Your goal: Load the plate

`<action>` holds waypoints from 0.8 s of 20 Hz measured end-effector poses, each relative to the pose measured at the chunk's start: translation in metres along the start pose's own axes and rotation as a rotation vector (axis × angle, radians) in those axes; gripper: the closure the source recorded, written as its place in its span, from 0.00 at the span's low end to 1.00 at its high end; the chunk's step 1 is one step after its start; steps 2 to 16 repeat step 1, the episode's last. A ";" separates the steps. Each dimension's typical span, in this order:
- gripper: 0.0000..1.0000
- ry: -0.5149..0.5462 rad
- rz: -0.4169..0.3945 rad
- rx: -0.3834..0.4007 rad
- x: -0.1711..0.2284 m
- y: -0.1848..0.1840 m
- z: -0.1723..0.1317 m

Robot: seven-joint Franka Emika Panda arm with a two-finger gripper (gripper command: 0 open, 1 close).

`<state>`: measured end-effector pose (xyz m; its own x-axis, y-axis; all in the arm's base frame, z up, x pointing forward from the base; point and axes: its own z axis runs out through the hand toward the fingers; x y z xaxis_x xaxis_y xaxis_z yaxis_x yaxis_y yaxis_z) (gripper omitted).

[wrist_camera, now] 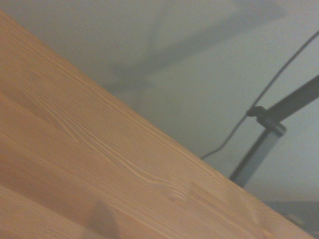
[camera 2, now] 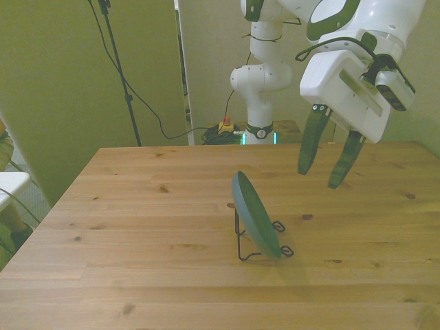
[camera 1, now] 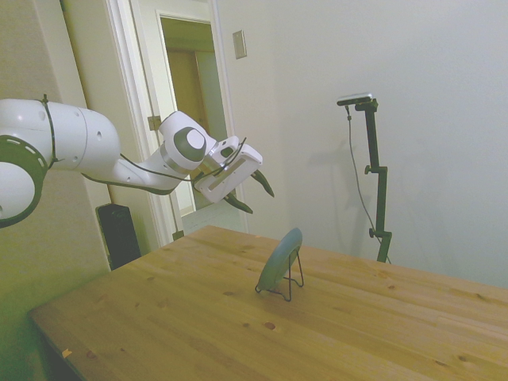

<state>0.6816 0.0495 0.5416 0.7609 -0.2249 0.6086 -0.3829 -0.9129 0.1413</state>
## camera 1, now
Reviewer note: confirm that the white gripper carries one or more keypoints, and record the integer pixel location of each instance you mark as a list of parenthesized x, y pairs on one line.
[(246, 160)]

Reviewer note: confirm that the beige sliding closet door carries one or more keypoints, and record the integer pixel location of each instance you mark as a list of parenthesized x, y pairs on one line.
[(79, 39)]

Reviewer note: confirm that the brass door hinge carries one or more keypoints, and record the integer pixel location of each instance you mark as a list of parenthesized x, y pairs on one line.
[(178, 235), (154, 123)]

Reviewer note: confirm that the grey exterior camera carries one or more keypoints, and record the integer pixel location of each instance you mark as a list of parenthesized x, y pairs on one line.
[(355, 98)]

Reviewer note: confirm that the black floor box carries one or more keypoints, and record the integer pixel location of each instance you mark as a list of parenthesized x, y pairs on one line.
[(119, 238)]

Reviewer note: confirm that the green round plate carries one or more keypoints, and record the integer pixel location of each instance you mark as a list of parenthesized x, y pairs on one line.
[(278, 258)]

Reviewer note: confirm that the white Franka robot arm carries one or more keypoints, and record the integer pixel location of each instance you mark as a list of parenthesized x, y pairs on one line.
[(79, 139)]

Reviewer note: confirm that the beige wall switch plate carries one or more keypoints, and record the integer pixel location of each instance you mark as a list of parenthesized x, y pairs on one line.
[(239, 44)]

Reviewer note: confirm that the wooden hallway door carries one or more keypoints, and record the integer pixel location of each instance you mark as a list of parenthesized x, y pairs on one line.
[(186, 79)]

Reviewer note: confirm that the white open door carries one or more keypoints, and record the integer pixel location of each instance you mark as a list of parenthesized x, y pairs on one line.
[(141, 59)]

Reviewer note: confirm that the black jointed camera stand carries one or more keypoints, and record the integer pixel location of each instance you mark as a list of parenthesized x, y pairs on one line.
[(382, 198)]

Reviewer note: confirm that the white door frame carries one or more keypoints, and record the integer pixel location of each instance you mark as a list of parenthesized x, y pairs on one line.
[(225, 79)]

